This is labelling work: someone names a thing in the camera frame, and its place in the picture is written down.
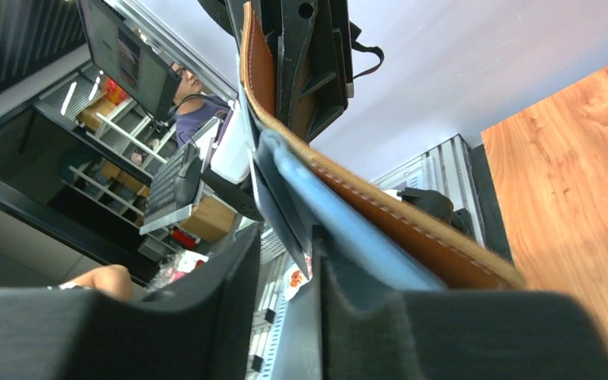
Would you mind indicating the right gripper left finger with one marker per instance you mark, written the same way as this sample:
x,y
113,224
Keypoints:
x,y
197,327

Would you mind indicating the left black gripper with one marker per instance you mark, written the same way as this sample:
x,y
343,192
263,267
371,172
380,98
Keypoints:
x,y
297,60

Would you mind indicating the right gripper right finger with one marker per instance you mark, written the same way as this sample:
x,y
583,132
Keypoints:
x,y
369,331

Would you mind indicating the brown leather card holder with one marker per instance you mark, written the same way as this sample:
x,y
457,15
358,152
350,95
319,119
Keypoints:
x,y
457,260

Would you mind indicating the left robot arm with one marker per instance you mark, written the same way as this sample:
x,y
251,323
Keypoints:
x,y
430,201

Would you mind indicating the red white snack packet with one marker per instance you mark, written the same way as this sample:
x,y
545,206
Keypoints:
x,y
294,279

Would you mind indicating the seated person in purple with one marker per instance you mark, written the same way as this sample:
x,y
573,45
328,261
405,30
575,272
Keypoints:
x,y
194,107

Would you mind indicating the black keyboard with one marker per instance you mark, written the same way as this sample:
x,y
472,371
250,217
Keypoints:
x,y
161,195

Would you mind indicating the black computer mouse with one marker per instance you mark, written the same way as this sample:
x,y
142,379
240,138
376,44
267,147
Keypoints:
x,y
186,185

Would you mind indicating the black computer monitor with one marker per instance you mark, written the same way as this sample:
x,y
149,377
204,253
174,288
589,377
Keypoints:
x,y
127,60

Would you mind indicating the metal storage shelving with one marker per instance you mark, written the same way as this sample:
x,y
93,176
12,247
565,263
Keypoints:
x,y
126,145

